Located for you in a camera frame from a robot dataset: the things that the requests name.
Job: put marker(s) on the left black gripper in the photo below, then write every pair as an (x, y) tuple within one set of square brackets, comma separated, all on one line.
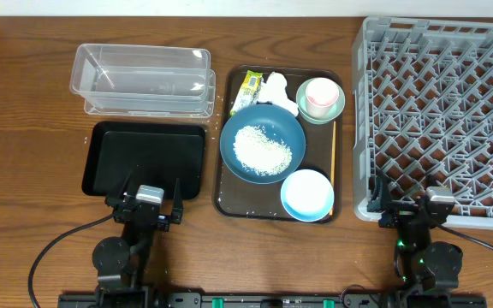
[(116, 201)]

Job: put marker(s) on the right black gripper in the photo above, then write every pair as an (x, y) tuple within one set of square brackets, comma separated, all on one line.
[(383, 201)]

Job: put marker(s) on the pile of white rice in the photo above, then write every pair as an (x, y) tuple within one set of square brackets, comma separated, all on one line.
[(256, 152)]

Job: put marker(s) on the dark blue plate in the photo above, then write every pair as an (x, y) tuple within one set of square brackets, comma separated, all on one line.
[(279, 125)]

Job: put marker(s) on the yellow snack wrapper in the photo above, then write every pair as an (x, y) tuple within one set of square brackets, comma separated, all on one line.
[(248, 92)]

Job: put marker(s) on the white napkin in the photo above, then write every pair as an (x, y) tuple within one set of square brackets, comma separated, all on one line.
[(273, 91)]

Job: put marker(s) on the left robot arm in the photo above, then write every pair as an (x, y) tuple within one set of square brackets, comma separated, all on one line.
[(121, 261)]

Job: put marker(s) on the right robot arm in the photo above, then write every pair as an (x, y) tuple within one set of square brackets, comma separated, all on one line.
[(429, 269)]

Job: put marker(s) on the grey dishwasher rack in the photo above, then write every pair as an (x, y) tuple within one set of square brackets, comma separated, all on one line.
[(423, 97)]

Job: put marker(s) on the black plastic tray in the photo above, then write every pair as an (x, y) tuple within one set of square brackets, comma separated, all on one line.
[(151, 154)]

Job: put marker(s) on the wooden chopstick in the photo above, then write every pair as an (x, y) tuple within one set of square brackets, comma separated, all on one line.
[(333, 163)]

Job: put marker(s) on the light blue bowl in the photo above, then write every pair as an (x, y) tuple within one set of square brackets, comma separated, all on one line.
[(307, 195)]

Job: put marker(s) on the pink cup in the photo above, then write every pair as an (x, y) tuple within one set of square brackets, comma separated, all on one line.
[(321, 95)]

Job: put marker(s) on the clear plastic bin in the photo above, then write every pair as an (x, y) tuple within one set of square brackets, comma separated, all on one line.
[(104, 70)]

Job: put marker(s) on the green bowl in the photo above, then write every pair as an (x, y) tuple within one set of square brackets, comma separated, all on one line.
[(335, 111)]

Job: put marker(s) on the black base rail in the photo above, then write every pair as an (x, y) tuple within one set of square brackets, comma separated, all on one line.
[(196, 300)]

